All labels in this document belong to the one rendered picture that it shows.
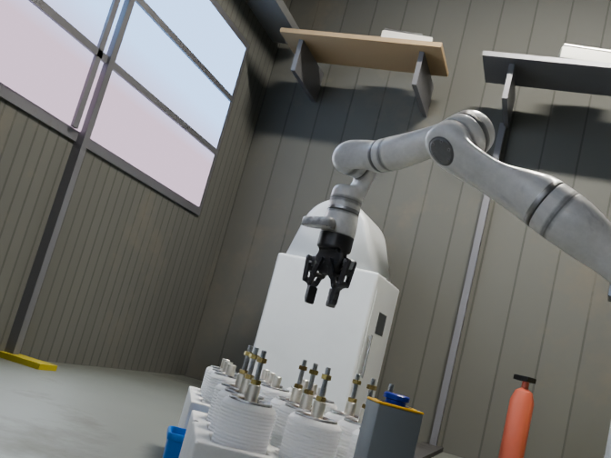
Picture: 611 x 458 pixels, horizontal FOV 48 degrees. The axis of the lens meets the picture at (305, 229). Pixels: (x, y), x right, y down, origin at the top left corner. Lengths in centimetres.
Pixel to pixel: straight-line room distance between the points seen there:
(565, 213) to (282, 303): 282
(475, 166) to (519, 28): 382
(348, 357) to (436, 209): 132
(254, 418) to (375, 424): 23
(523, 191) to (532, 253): 327
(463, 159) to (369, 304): 253
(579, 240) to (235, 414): 62
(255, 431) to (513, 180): 59
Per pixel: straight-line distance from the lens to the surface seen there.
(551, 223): 118
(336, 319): 374
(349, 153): 147
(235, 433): 118
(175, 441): 156
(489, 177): 121
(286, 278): 387
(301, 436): 120
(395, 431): 106
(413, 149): 137
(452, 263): 446
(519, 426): 398
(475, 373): 437
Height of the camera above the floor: 35
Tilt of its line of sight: 10 degrees up
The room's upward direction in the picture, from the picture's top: 15 degrees clockwise
